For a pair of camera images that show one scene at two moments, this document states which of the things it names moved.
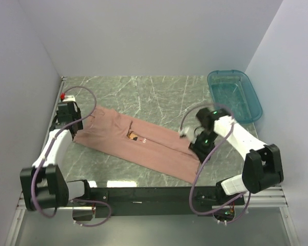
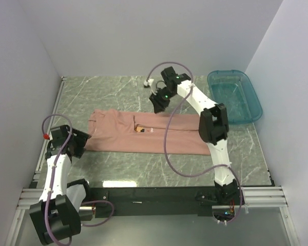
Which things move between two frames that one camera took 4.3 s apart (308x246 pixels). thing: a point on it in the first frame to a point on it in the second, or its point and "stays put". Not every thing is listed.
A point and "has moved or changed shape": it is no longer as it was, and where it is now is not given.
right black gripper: (199, 151) to (157, 104)
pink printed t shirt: (115, 130) has moved or changed shape
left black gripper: (78, 115) to (81, 138)
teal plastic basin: (231, 88) stays put
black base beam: (154, 202) stays put
